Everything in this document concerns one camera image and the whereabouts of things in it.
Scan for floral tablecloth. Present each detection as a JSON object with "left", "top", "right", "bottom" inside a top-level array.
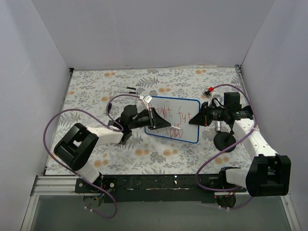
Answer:
[{"left": 45, "top": 66, "right": 259, "bottom": 175}]

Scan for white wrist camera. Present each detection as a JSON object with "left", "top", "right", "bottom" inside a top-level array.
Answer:
[
  {"left": 139, "top": 95, "right": 153, "bottom": 110},
  {"left": 202, "top": 87, "right": 214, "bottom": 100}
]

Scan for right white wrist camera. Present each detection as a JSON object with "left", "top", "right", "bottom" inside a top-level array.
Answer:
[{"left": 202, "top": 87, "right": 214, "bottom": 100}]

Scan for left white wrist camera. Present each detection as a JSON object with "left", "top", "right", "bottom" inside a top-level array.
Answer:
[{"left": 139, "top": 95, "right": 153, "bottom": 110}]

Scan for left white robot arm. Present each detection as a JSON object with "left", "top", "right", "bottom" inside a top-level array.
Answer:
[{"left": 53, "top": 105, "right": 171, "bottom": 193}]

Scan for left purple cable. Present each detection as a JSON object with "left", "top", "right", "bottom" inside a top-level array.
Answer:
[{"left": 43, "top": 94, "right": 118, "bottom": 219}]

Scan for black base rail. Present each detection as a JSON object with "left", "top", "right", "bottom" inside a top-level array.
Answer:
[{"left": 74, "top": 174, "right": 246, "bottom": 206}]

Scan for black round stand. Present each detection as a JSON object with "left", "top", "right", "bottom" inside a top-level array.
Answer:
[{"left": 214, "top": 131, "right": 236, "bottom": 151}]

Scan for blue framed whiteboard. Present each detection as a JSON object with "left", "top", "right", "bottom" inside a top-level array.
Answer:
[{"left": 144, "top": 96, "right": 201, "bottom": 143}]

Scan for silver metal cylinder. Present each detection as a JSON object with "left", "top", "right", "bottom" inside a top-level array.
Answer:
[{"left": 215, "top": 96, "right": 223, "bottom": 133}]

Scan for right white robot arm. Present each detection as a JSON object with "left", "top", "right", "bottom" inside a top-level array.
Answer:
[{"left": 189, "top": 92, "right": 291, "bottom": 197}]

